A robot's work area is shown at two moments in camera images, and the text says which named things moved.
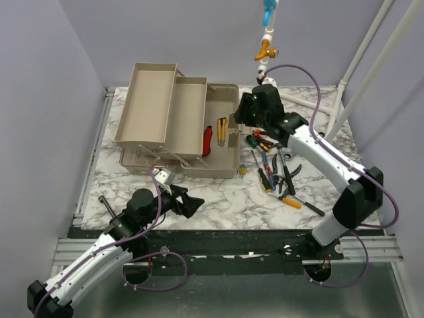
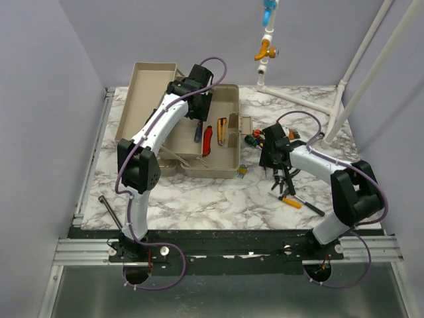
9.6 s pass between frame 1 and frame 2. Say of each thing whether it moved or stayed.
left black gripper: moved
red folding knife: stayed
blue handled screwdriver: moved
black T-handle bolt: stayed
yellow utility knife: stayed
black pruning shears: stayed
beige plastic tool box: stayed
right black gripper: moved
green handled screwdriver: stayed
